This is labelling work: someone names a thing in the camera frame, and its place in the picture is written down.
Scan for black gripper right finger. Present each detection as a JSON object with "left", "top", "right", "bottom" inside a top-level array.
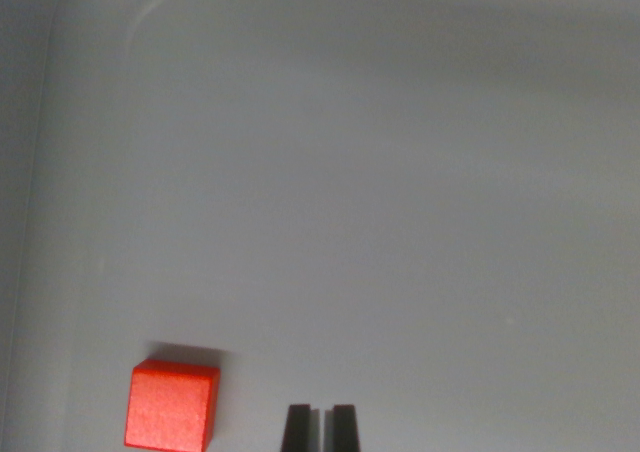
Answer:
[{"left": 331, "top": 404, "right": 363, "bottom": 452}]

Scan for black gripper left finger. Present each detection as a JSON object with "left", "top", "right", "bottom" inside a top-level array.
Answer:
[{"left": 281, "top": 404, "right": 314, "bottom": 452}]

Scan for red cube block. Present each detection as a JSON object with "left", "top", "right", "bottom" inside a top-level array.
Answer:
[{"left": 123, "top": 357, "right": 222, "bottom": 452}]

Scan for white plastic bin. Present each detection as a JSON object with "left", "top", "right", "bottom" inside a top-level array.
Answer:
[{"left": 0, "top": 0, "right": 640, "bottom": 452}]

